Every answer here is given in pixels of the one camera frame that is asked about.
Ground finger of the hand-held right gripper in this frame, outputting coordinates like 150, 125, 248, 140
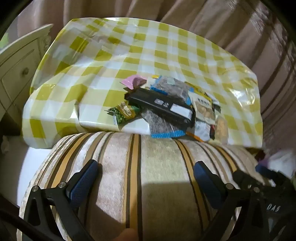
255, 162, 281, 180

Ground clear packet of orange snacks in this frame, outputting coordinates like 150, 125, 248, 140
214, 116, 229, 142

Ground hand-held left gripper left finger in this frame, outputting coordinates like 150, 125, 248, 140
23, 159, 99, 241

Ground white cabinet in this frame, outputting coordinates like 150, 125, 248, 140
0, 23, 55, 137

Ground green snack packet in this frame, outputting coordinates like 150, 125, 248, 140
105, 102, 140, 126

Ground black cable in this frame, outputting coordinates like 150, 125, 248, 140
0, 204, 44, 241

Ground pink snack packet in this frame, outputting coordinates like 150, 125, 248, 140
121, 75, 147, 90

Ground white snack packet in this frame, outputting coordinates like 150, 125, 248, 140
194, 120, 211, 142

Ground yellow-topped cookie packet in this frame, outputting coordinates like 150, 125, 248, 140
188, 85, 215, 121

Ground yellow checked tablecloth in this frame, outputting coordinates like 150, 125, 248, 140
22, 17, 264, 149

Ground blue-edged seed packet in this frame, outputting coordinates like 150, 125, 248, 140
141, 109, 186, 139
150, 76, 191, 105

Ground black snack packet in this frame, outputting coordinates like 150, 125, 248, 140
125, 88, 196, 127

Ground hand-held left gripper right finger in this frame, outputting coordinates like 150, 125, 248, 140
194, 161, 270, 241

